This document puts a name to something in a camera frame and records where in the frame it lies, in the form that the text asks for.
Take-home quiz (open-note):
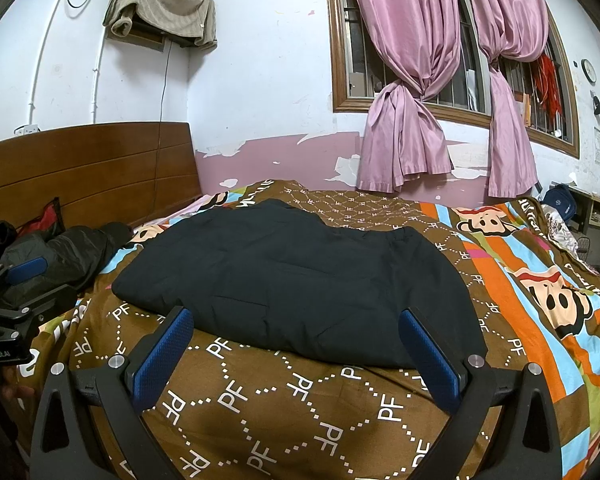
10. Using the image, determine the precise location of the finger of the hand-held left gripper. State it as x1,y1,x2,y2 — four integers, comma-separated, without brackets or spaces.
4,283,77,335
0,256,49,308

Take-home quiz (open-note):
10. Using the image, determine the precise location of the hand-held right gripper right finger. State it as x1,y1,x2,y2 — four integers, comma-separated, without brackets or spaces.
399,307,564,480

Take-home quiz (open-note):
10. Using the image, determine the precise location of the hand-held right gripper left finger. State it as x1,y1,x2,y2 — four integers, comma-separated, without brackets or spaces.
30,306,195,480

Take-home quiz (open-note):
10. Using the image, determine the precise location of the black jacket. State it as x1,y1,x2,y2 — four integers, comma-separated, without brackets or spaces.
111,199,489,369

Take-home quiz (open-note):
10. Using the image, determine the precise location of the dark clothes pile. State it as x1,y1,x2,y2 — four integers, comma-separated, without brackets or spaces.
0,220,134,294

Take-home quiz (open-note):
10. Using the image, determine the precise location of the person's left hand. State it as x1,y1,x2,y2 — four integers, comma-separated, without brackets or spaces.
0,366,32,405

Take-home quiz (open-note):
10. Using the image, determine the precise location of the red cloth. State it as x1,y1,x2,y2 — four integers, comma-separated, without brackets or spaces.
27,197,66,239

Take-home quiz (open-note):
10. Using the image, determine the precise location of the wooden headboard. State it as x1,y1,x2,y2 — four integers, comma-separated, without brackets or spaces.
0,121,204,247

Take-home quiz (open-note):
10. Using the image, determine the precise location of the printed cartoon blanket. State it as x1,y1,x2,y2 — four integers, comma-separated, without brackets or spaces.
15,178,600,480

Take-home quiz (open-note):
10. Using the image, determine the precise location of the floral cloth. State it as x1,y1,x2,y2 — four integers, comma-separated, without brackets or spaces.
540,205,589,262

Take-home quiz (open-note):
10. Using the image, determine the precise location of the blue cap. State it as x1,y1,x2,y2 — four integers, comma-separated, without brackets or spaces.
542,183,579,221

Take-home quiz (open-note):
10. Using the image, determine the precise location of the beige towel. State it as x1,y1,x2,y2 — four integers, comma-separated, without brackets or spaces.
103,0,219,51

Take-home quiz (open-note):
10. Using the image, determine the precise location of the red hanging tassel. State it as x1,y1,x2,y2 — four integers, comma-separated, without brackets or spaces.
532,52,566,122

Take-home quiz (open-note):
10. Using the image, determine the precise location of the wooden framed barred window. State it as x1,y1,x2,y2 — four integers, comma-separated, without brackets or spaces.
322,0,581,160

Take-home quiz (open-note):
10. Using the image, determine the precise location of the white wall pipe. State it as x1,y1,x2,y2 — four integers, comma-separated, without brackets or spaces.
27,0,107,132

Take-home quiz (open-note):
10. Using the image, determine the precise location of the black power cable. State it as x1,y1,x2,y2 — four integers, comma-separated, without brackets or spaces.
155,42,172,124

